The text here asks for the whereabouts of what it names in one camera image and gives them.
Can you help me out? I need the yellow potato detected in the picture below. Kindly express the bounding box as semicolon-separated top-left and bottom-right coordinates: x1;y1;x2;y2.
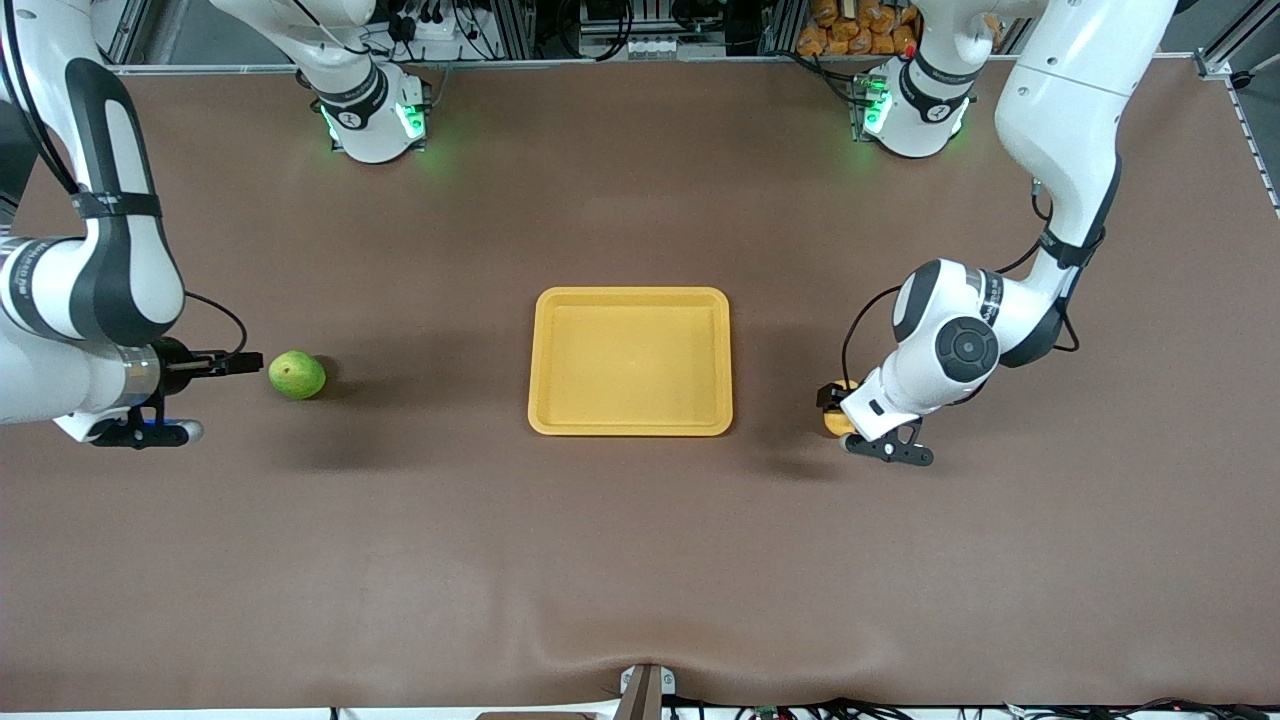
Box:
822;379;863;438

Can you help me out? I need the green apple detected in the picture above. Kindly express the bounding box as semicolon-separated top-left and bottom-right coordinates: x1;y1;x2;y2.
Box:
267;350;328;402

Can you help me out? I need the yellow rectangular plastic tray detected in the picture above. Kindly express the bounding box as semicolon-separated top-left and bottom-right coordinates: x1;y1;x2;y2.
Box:
528;287;734;438

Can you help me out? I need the bag of orange bread rolls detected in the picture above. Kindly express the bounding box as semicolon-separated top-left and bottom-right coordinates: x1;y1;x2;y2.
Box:
797;0;921;58

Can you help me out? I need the white power strip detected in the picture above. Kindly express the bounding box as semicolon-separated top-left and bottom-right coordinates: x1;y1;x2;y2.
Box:
385;0;471;46

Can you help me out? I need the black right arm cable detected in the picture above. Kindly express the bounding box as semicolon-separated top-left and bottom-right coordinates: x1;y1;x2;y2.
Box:
0;0;249;361

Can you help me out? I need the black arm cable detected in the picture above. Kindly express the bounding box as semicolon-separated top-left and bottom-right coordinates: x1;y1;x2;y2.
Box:
0;0;249;361
840;175;1083;393

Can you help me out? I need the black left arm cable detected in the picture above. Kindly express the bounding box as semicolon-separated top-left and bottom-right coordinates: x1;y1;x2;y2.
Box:
840;175;1083;393

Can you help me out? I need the metal table edge bracket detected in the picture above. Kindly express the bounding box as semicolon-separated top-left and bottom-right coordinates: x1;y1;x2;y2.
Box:
618;663;678;720

